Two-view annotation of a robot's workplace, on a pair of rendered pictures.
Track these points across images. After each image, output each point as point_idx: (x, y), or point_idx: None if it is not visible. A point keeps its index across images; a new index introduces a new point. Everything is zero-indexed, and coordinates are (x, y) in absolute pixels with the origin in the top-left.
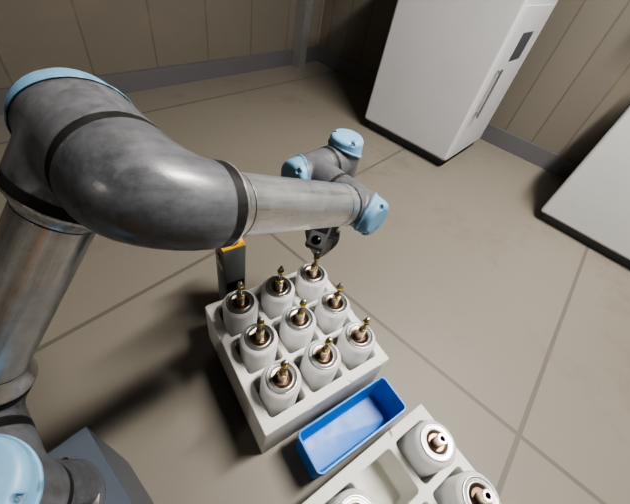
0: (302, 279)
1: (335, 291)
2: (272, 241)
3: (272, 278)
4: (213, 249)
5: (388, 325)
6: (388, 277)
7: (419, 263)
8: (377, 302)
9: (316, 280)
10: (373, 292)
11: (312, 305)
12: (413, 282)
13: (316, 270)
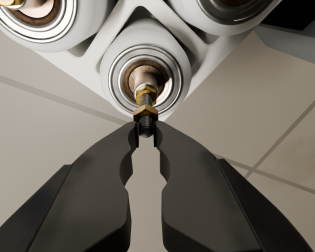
0: (168, 47)
1: (53, 46)
2: (231, 154)
3: (267, 0)
4: None
5: (8, 87)
6: (51, 165)
7: (24, 200)
8: (45, 120)
9: (125, 60)
10: (59, 134)
11: (118, 10)
12: (15, 171)
13: (135, 86)
